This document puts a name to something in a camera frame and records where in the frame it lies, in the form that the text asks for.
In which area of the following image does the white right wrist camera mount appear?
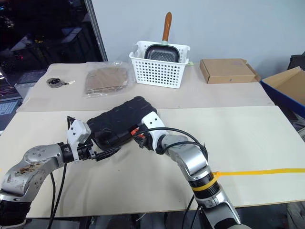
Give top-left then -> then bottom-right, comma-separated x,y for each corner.
142,111 -> 168,154

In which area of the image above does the black plastic tool case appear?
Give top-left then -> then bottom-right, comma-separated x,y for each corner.
86,95 -> 158,150

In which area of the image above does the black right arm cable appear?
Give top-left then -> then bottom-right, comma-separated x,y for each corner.
132,127 -> 207,229

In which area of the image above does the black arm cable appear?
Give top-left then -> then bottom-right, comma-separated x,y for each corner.
48,161 -> 67,229
132,127 -> 207,229

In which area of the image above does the laptop keyboard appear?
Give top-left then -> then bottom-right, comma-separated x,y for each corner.
0,69 -> 23,131

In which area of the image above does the white perforated plastic basket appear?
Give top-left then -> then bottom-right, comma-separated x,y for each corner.
128,41 -> 191,89

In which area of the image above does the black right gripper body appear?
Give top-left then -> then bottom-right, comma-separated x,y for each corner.
133,130 -> 156,151

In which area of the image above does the yellow zip tie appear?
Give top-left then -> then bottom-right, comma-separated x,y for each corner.
191,167 -> 305,192

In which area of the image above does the black chair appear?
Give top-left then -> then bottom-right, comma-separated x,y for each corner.
288,50 -> 305,71

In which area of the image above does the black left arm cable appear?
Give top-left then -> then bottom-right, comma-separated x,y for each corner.
48,161 -> 67,229

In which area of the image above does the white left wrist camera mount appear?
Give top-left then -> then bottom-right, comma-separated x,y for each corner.
66,118 -> 92,165

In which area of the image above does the round metal reel with tag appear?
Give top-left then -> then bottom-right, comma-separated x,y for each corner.
46,77 -> 76,89

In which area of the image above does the flat brown cardboard box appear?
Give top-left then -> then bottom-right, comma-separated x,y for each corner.
199,58 -> 262,84

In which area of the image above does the square pan with wooden handle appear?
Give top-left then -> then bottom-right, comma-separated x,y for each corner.
144,11 -> 180,63

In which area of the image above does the blue bin with cardboard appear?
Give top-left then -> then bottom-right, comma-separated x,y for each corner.
260,66 -> 305,113

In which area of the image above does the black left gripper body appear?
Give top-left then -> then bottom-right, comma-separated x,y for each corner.
79,143 -> 101,162

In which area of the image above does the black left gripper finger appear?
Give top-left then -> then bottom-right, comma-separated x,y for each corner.
95,146 -> 122,157
95,152 -> 119,162

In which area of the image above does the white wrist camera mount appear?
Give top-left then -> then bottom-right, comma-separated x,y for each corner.
142,111 -> 168,154
66,118 -> 92,165

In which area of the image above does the clear bag of brown sheets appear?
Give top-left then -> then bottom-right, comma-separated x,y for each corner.
82,61 -> 134,99

